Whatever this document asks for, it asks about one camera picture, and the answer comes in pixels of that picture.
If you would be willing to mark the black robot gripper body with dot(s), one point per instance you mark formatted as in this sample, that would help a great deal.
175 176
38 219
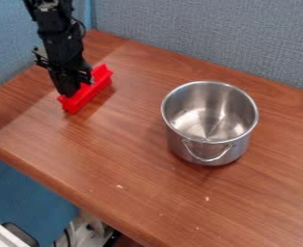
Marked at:
62 54

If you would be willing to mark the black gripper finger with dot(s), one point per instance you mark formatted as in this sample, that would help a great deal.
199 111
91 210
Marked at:
67 84

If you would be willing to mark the red plastic block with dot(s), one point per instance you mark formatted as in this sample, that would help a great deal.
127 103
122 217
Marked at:
74 104

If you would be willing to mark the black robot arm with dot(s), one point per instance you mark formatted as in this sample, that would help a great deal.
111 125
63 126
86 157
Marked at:
51 12

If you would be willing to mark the stainless steel metal pot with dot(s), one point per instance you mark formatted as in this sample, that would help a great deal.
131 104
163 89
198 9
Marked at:
210 117

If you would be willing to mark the white device under table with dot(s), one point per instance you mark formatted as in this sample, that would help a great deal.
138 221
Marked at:
87 232

